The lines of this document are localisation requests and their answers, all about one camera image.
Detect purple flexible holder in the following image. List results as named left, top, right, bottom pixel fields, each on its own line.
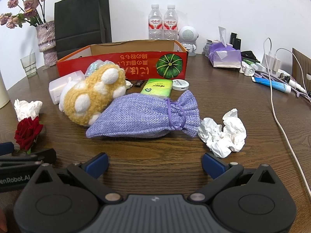
left=255, top=70, right=309, bottom=96

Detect purple drawstring pouch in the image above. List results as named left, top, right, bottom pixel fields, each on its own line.
left=86, top=90, right=200, bottom=139

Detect white tissue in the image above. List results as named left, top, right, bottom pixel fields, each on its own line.
left=14, top=99, right=43, bottom=122
left=198, top=108, right=247, bottom=158

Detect orange cardboard box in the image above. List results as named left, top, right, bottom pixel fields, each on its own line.
left=56, top=39, right=189, bottom=81

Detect cream thermos bottle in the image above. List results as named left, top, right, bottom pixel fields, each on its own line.
left=0, top=78, right=10, bottom=109

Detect white pink tube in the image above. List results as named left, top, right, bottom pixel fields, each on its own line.
left=288, top=80, right=307, bottom=93

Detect iridescent plastic bag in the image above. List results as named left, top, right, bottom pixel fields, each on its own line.
left=85, top=60, right=117, bottom=76

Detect white robot speaker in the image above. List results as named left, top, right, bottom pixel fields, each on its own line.
left=178, top=26, right=200, bottom=57

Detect purple tissue pack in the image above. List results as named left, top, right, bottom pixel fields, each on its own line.
left=208, top=26, right=242, bottom=68

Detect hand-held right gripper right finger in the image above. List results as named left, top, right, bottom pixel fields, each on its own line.
left=188, top=152, right=280, bottom=203

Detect white rectangular plastic box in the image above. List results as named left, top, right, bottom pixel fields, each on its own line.
left=49, top=71, right=85, bottom=105

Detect green tissue packet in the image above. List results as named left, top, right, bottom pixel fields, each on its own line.
left=140, top=78, right=173, bottom=99

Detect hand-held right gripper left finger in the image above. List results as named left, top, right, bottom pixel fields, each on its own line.
left=30, top=152, right=123, bottom=204

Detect pink mottled vase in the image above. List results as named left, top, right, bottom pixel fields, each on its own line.
left=36, top=21, right=58, bottom=67

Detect black paper bag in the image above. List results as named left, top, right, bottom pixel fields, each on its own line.
left=54, top=0, right=113, bottom=61

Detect pink patterned box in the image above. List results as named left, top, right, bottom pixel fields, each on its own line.
left=203, top=39, right=220, bottom=55

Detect short white cable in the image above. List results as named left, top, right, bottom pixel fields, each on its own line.
left=274, top=48, right=311, bottom=95

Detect black rectangular case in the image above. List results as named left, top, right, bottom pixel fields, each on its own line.
left=230, top=32, right=242, bottom=50

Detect black red packet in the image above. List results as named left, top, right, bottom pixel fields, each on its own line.
left=240, top=50, right=258, bottom=62

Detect red label water bottle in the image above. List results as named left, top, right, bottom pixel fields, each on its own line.
left=148, top=4, right=164, bottom=40
left=163, top=4, right=179, bottom=40

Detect white round labelled case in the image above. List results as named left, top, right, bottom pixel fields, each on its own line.
left=172, top=79, right=190, bottom=91

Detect red rose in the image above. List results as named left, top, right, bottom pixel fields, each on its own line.
left=14, top=117, right=44, bottom=154

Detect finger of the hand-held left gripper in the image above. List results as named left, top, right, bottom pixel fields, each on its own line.
left=0, top=149, right=57, bottom=168
left=0, top=142, right=14, bottom=156

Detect yellow white plush toy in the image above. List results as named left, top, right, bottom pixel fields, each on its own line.
left=59, top=67, right=127, bottom=127

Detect white charger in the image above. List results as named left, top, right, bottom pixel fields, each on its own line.
left=272, top=56, right=283, bottom=73
left=262, top=54, right=274, bottom=70

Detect clear drinking glass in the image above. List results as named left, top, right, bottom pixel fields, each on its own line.
left=20, top=52, right=38, bottom=78

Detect blue toothpaste tube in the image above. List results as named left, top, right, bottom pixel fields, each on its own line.
left=251, top=76, right=291, bottom=94

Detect dried pink flowers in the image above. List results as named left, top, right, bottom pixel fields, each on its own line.
left=0, top=0, right=51, bottom=30

